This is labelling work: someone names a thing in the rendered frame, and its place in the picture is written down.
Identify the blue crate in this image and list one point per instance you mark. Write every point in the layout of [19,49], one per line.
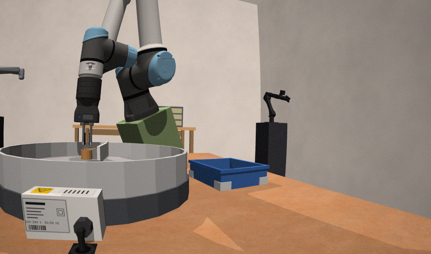
[228,173]

